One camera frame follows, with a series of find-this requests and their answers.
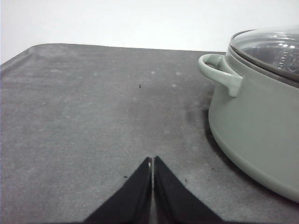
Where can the glass steamer lid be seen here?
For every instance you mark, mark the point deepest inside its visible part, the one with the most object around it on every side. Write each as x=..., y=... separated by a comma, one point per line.
x=274, y=51

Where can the dark grey table mat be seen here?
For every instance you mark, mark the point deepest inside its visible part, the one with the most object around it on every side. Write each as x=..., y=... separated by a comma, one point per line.
x=78, y=121

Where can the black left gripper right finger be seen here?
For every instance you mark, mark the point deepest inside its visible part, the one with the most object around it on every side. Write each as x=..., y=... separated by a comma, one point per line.
x=176, y=202

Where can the green electric steamer pot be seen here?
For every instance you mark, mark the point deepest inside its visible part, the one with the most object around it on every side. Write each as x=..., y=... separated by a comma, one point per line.
x=255, y=117

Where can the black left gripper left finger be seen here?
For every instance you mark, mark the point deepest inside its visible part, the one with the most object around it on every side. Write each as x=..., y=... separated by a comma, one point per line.
x=131, y=203

